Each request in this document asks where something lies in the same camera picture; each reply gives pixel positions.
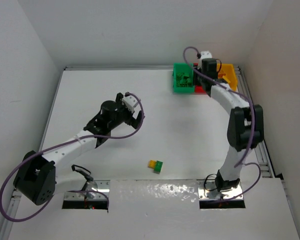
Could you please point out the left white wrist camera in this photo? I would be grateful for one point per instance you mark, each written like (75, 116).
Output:
(131, 101)

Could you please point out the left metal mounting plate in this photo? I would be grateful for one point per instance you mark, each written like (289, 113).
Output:
(93, 191)

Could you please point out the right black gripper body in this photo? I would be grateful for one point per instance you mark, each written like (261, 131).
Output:
(198, 78)

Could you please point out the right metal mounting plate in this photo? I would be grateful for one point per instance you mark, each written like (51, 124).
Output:
(207, 191)

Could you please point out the metal mounting plate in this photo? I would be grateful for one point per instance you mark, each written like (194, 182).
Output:
(93, 191)
(207, 191)

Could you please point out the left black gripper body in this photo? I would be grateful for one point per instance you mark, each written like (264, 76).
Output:
(127, 110)

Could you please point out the yellow storage bin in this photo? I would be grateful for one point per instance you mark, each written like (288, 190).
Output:
(226, 71)

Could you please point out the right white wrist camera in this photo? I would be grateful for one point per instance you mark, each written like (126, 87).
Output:
(205, 55)

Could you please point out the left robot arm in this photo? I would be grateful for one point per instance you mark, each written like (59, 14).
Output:
(37, 178)

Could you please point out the green storage bin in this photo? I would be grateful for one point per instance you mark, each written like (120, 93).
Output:
(183, 79)

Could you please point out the red storage bin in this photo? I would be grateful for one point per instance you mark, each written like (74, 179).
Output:
(197, 82)

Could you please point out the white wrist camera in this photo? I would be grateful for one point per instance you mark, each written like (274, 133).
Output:
(131, 101)
(205, 55)

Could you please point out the yellow green lego block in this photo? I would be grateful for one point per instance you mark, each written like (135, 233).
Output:
(156, 166)

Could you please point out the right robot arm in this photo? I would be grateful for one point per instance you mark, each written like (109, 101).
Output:
(245, 127)

